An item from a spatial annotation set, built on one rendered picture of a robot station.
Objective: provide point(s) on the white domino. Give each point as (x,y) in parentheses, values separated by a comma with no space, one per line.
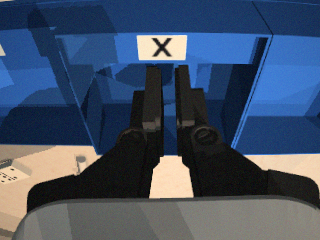
(13,171)

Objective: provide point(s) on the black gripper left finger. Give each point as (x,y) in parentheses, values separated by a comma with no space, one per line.
(126,170)

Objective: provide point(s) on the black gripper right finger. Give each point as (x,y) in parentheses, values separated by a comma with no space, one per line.
(220,169)

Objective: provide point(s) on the blue bin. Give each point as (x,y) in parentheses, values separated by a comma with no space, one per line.
(105,47)

